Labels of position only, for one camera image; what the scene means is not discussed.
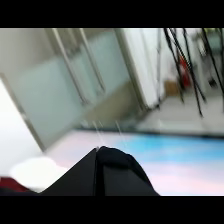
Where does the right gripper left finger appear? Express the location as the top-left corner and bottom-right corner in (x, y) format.
(39, 147), (98, 197)

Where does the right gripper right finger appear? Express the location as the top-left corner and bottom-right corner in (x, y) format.
(97, 159), (158, 197)

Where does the white garment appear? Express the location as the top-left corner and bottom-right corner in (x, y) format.
(9, 156), (70, 193)

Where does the red garment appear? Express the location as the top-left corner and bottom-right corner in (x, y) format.
(0, 176), (32, 194)

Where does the black tripod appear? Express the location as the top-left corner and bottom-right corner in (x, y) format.
(162, 27), (224, 118)

